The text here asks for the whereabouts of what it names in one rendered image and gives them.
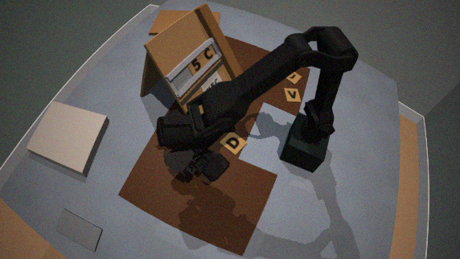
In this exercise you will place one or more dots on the grey paper ticket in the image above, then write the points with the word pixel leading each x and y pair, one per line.
pixel 213 79

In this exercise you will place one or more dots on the tan cardboard-coloured slanted board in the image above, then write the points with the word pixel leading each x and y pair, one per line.
pixel 172 49

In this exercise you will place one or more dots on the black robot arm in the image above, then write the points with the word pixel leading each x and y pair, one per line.
pixel 226 103

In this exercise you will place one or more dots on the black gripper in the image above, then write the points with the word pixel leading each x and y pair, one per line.
pixel 212 165

